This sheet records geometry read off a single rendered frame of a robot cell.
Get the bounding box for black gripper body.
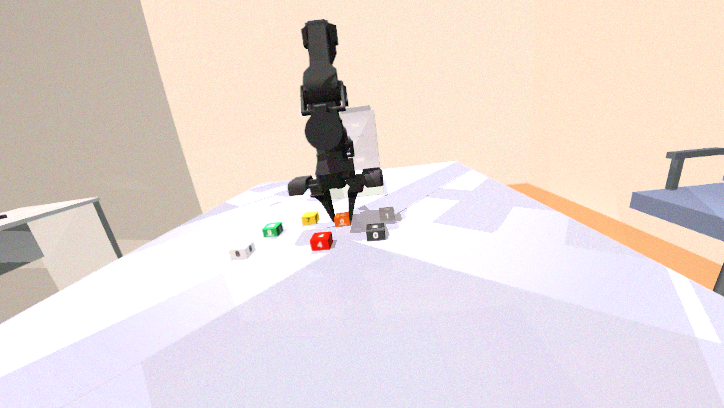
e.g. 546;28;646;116
288;144;384;196

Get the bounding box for yellow digit block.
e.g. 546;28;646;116
301;211;320;225

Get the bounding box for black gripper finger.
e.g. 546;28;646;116
347;185;364;221
309;189;335;223

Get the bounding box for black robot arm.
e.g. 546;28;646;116
300;19;355;191

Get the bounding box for orange block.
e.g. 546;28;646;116
334;212;352;227

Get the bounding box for green block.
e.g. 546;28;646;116
261;222;284;238

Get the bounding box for red block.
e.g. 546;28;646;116
310;232;333;251

